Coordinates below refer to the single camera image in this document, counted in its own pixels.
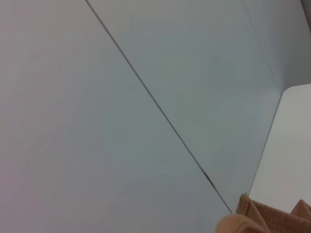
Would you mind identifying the brown woven jute handbag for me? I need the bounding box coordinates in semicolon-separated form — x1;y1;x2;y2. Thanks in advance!
215;193;311;233

